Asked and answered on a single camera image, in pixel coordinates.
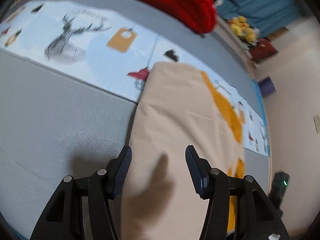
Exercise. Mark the grey printed bed sheet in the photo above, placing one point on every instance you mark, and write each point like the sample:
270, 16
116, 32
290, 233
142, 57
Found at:
53, 125

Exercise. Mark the yellow plush toys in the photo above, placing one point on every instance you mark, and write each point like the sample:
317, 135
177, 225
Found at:
243, 30

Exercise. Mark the blue curtain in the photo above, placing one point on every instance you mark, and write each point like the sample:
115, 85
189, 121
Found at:
266, 15

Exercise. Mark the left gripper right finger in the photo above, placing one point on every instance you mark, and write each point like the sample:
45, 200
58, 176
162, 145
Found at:
255, 215

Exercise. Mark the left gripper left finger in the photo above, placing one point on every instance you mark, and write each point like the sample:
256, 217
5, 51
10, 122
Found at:
62, 218

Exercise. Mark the purple folded mat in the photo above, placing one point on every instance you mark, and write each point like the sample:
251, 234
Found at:
266, 87

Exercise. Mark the beige and orange hoodie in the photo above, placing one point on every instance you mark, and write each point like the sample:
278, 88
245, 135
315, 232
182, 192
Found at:
179, 107

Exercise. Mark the dark red bag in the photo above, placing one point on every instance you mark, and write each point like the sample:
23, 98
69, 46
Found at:
262, 51

